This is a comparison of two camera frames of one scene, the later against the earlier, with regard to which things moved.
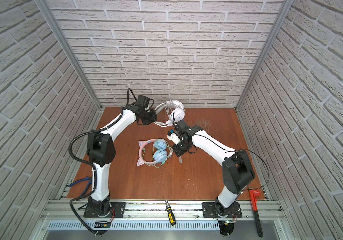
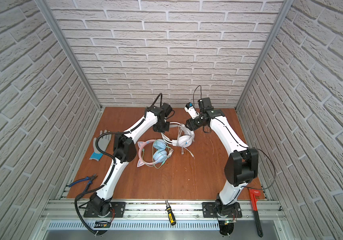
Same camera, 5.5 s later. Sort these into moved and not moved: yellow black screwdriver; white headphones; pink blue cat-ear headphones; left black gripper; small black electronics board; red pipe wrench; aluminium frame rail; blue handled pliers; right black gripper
Moved: white headphones; right black gripper; left black gripper
Not moved: blue handled pliers; yellow black screwdriver; red pipe wrench; small black electronics board; aluminium frame rail; pink blue cat-ear headphones
